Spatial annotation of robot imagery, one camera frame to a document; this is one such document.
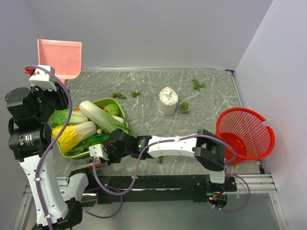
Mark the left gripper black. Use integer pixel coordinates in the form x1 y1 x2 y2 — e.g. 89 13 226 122
29 80 69 121

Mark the pink dustpan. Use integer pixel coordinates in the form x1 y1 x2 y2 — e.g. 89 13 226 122
37 39 82 84

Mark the pink hand brush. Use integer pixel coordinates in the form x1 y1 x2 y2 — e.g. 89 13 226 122
84 161 107 169

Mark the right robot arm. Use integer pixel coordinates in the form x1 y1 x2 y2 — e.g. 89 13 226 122
101 129 226 191

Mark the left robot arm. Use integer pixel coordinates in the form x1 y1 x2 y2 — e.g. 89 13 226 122
5 83 95 230

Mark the green lettuce leaf toy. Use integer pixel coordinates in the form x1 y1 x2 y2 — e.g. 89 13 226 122
51 109 88 128

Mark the white radish toy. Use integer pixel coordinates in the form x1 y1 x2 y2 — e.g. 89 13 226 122
112 115 124 123

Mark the napa cabbage toy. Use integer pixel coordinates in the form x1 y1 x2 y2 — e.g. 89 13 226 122
79 101 133 135

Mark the yellow corn husk toy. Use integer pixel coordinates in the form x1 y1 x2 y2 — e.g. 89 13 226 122
57 121 96 155

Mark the round green cabbage toy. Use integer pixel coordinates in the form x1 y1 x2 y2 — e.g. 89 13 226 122
103 104 120 116

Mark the green paper scrap by dustpan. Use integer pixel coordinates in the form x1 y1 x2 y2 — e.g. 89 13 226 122
157 156 164 164

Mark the green vegetable tray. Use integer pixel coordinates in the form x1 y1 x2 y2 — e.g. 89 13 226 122
57 98 132 159

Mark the green paper scrap back left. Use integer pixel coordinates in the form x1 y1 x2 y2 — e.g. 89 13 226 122
112 92 127 100

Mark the green paper scrap back centre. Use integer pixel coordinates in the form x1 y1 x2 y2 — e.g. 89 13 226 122
131 92 141 98

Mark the white paper roll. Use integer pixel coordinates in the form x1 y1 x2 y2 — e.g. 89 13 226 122
157 87 178 115

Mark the green paper scrap near roll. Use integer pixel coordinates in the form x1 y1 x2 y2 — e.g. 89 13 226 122
180 102 190 115

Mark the green paper scrap back right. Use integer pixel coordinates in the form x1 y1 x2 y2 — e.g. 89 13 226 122
192 79 206 91

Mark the red mesh basket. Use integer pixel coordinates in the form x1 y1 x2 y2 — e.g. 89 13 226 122
215 107 275 165

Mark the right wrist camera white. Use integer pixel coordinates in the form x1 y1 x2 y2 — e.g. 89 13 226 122
89 144 109 161

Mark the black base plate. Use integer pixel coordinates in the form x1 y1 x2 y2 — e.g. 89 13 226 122
85 175 237 204

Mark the aluminium rail frame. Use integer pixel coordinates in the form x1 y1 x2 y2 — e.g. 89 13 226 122
23 174 277 197

